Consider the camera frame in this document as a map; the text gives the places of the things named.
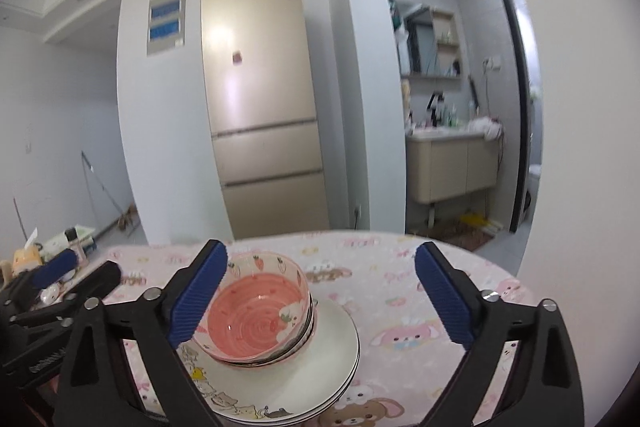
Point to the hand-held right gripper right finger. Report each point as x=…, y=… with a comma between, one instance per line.
x=445, y=302

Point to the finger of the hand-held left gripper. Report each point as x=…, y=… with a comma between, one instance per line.
x=97, y=282
x=55, y=269

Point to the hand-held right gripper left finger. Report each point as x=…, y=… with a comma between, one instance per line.
x=192, y=302

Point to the pink strawberry print bowl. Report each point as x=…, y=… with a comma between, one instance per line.
x=307, y=323
x=255, y=317

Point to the white cat print plate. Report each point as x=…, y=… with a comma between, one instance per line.
x=346, y=379
x=320, y=357

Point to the white oval case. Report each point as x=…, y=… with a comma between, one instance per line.
x=50, y=293

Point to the yellow tissue box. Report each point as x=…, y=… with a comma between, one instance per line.
x=27, y=257

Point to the black capped spice bottle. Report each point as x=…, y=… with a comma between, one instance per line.
x=76, y=247

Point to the pink cartoon print tablecloth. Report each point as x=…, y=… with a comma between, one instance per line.
x=400, y=287

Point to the brown bath mat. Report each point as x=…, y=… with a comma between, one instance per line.
x=460, y=234

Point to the beige vanity cabinet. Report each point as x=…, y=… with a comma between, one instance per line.
x=450, y=167

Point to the white cloth on vanity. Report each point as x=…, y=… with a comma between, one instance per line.
x=486, y=128

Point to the black faucet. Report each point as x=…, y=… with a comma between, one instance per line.
x=436, y=109

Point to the gold refrigerator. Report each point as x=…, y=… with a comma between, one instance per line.
x=260, y=107

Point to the pink fridge magnet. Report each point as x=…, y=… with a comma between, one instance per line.
x=237, y=57

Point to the bathroom mirror cabinet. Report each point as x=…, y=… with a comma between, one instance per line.
x=432, y=44

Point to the black door frame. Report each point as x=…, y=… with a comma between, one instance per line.
x=520, y=107

